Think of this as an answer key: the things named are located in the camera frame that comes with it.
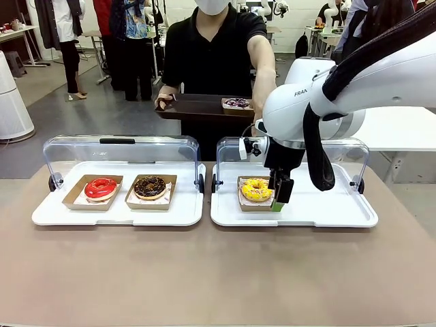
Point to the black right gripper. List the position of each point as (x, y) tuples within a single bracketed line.
[(282, 155)]

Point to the cardboard donut tray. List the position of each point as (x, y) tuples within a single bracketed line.
[(238, 111), (73, 204), (255, 207), (134, 205)]

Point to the purple drizzled donut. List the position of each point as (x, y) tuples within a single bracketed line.
[(236, 102)]

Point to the dark brown serving tray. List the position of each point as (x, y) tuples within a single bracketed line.
[(197, 109)]

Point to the person's left forearm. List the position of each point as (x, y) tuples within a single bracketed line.
[(262, 68)]

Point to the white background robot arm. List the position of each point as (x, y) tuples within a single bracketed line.
[(329, 15), (269, 7)]

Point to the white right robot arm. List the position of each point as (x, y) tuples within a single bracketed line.
[(374, 81)]

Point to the person's right forearm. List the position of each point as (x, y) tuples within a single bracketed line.
[(170, 90)]

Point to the yellow sprinkled donut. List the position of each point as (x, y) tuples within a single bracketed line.
[(250, 193)]

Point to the white paper donut liner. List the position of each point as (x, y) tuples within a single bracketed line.
[(80, 200), (169, 192), (243, 201)]

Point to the chocolate sprinkled donut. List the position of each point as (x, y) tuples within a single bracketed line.
[(141, 190)]

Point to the person's black shirt torso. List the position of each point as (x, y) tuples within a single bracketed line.
[(211, 61)]

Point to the red glazed donut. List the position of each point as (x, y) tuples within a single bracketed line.
[(92, 191)]

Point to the person's left hand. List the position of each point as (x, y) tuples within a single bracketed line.
[(259, 109)]

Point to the person's right hand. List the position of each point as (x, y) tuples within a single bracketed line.
[(163, 101)]

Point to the white display tray base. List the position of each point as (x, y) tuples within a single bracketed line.
[(116, 218), (323, 214)]

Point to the clear display lid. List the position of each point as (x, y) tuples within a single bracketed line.
[(150, 153), (354, 160)]

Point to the large white background table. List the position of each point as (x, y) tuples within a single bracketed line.
[(402, 129)]

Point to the black backpack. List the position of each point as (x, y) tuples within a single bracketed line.
[(301, 46)]

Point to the seated bystander in black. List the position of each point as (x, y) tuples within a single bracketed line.
[(322, 15)]

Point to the bystander in dark coat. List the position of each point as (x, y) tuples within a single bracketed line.
[(357, 24)]

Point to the white face mask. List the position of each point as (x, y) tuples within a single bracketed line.
[(213, 6)]

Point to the bystander in blue floral shirt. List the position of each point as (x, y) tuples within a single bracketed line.
[(136, 51)]

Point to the bystander in red shirt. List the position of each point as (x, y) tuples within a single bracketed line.
[(104, 20)]

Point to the bystander in white shirt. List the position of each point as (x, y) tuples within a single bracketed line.
[(68, 34)]

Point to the white air purifier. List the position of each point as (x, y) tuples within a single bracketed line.
[(13, 102)]

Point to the grey plastic stool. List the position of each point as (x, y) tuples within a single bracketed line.
[(15, 63)]

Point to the white background desk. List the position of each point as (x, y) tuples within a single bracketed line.
[(20, 32)]

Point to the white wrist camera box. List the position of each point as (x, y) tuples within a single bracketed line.
[(247, 148)]

